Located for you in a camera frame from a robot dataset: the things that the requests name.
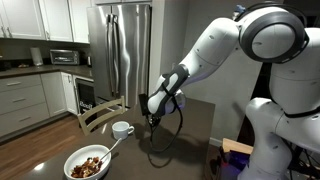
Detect glass door beverage cooler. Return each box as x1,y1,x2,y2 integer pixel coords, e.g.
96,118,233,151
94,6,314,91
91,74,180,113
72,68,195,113
73,75,98,117

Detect white upper cabinets beside refrigerator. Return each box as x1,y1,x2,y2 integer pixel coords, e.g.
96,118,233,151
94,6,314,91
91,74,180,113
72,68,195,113
0,0,92,45

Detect trail mix pile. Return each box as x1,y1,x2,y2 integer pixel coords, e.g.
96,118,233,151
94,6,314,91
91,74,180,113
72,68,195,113
70,156,104,179

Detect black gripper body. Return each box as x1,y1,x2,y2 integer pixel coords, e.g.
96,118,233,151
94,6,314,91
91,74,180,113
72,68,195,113
147,113,162,128

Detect white ceramic bowl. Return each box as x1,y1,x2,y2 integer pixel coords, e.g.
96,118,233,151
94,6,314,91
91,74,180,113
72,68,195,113
63,144,113,180

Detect metal spoon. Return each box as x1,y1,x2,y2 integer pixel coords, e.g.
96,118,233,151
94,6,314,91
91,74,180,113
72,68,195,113
99,137,124,163

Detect silver toaster oven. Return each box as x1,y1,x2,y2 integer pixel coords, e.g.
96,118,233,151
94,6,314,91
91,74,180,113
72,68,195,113
49,49,81,66

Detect wooden board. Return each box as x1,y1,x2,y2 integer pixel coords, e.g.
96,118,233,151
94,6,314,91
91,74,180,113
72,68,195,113
221,137,254,156

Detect white lower drawer cabinets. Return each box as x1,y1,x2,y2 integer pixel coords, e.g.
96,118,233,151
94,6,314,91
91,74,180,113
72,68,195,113
0,71,80,138

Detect white ceramic cup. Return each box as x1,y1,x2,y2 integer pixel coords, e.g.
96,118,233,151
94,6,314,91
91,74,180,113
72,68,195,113
111,120,136,141

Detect white paper towel roll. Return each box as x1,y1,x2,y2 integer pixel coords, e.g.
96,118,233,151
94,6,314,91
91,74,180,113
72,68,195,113
30,47,45,67

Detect stainless steel refrigerator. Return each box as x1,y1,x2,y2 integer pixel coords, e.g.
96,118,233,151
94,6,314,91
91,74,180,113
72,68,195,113
87,3,153,108

